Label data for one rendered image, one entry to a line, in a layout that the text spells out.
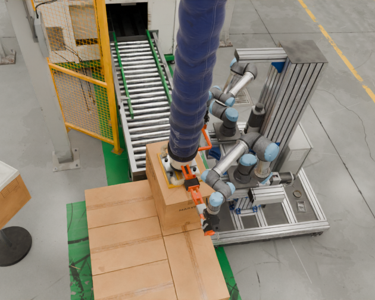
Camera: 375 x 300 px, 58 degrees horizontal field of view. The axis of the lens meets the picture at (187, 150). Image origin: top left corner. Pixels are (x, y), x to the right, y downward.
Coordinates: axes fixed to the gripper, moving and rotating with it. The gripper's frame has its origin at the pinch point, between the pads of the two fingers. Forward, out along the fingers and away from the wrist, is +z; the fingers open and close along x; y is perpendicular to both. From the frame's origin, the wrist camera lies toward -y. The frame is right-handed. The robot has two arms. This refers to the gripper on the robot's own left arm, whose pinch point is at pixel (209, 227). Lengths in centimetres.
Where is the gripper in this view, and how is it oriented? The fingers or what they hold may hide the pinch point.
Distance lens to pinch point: 227.6
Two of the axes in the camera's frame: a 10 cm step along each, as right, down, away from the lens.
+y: -3.1, -7.5, 5.8
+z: -0.8, 6.3, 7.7
